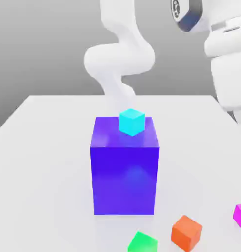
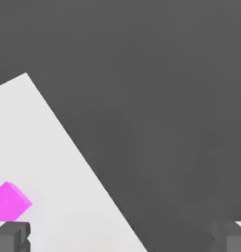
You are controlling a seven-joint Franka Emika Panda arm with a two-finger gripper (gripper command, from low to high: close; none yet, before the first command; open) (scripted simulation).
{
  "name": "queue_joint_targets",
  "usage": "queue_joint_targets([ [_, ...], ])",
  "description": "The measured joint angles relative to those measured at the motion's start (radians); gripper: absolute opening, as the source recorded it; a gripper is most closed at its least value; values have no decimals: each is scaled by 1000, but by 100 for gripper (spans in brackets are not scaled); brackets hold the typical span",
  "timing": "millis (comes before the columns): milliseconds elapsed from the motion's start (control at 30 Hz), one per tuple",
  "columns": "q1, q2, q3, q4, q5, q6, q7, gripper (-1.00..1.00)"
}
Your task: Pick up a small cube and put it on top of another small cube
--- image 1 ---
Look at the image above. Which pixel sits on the small cyan cube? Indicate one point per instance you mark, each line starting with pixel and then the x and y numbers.
pixel 131 123

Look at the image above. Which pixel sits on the small orange cube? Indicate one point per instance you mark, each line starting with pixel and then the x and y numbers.
pixel 185 234

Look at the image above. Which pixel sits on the large blue box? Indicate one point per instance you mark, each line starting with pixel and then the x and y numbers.
pixel 124 177

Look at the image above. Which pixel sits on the small green cube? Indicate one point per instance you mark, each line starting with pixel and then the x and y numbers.
pixel 143 243

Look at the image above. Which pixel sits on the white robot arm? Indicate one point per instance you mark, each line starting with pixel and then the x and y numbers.
pixel 120 59

